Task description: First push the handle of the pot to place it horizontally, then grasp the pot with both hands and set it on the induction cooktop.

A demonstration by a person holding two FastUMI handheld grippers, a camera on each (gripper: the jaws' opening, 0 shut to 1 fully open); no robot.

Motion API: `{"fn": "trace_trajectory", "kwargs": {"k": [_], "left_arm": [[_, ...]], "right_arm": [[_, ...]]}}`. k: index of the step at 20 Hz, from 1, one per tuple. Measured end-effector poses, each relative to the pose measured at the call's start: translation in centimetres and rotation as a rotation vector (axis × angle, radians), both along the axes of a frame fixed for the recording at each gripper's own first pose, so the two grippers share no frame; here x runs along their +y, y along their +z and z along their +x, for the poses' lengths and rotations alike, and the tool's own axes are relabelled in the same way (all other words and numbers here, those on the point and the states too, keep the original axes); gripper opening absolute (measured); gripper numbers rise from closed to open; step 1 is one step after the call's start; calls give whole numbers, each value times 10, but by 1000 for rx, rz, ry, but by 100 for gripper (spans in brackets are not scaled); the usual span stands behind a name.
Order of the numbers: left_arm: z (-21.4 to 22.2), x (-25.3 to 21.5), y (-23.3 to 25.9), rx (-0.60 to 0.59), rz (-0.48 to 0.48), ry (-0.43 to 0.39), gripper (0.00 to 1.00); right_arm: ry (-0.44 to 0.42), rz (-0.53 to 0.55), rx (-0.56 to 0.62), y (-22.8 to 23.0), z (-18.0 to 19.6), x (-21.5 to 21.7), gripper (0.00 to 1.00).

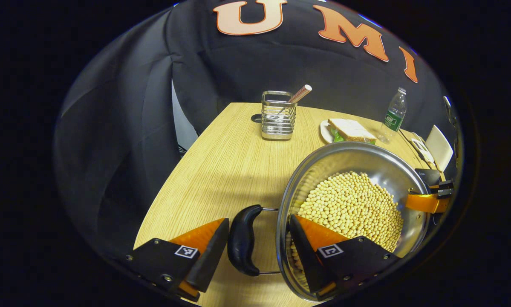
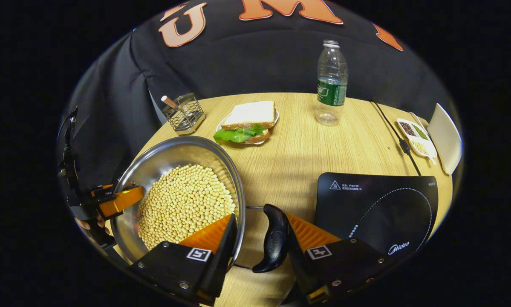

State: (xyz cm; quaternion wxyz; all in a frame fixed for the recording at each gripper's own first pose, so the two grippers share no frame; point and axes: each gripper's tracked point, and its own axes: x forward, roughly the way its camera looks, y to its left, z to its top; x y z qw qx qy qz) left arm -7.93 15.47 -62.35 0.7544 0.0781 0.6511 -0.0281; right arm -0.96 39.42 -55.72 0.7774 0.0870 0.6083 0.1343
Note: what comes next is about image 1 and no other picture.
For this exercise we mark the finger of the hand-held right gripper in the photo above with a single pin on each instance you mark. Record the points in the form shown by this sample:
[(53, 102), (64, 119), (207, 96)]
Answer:
[(423, 202)]

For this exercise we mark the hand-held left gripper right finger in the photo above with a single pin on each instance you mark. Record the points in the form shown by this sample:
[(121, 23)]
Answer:
[(306, 260)]

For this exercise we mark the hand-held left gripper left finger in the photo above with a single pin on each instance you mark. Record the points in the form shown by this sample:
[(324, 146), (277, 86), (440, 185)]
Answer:
[(212, 256)]

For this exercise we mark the black induction cooktop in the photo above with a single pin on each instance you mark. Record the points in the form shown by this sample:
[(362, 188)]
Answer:
[(428, 175)]

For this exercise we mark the stainless steel pot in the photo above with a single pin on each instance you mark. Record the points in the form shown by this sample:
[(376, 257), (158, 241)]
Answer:
[(357, 157)]

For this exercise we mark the white toaster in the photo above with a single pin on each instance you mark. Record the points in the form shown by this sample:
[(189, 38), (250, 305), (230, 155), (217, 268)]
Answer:
[(439, 147)]

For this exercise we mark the white divided plate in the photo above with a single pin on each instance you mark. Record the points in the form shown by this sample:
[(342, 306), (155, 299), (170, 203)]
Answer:
[(421, 149)]

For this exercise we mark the clear plastic water bottle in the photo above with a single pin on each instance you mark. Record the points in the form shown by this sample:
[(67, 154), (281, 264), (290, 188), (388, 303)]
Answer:
[(394, 115)]

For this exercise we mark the pile of yellow soybeans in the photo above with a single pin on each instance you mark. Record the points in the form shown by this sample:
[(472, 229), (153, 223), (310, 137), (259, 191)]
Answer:
[(353, 204)]

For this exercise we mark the sandwich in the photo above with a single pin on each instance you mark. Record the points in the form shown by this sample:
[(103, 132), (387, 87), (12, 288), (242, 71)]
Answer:
[(351, 130)]

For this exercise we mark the black backdrop cloth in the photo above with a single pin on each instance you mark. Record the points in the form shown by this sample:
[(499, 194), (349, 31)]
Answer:
[(123, 128)]

